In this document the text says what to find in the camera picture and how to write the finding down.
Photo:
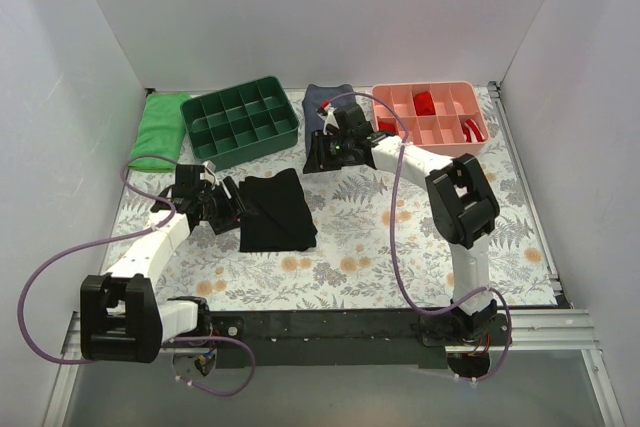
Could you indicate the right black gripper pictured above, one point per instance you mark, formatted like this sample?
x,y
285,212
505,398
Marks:
x,y
316,153

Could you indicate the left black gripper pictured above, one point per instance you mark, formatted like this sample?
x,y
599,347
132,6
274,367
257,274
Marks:
x,y
228,204

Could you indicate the black underwear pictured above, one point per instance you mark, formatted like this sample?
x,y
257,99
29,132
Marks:
x,y
278,218

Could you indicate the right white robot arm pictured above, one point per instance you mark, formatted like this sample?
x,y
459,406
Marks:
x,y
463,206

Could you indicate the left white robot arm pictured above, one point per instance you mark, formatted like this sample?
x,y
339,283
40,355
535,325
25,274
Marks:
x,y
120,316

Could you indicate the rolled red underwear left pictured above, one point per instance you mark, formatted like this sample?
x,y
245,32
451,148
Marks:
x,y
387,125

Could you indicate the rolled red underwear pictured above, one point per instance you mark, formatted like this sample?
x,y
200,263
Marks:
x,y
424,104
387,125

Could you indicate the rolled red underwear top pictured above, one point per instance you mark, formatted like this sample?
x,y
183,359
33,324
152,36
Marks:
x,y
424,104

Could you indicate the red white striped underwear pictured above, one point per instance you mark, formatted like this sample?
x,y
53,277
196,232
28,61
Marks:
x,y
472,131

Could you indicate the folded grey-blue towel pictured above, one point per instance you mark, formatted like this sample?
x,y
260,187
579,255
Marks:
x,y
313,99

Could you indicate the green divided organizer tray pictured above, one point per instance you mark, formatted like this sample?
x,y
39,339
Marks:
x,y
241,123

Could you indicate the folded green towel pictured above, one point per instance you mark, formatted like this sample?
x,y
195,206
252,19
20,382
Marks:
x,y
160,133

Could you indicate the pink divided organizer tray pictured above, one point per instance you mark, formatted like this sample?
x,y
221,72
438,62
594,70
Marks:
x,y
441,133

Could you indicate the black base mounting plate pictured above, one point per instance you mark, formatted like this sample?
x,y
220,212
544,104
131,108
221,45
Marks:
x,y
370,337

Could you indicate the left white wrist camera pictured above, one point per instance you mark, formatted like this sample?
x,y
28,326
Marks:
x,y
217,184

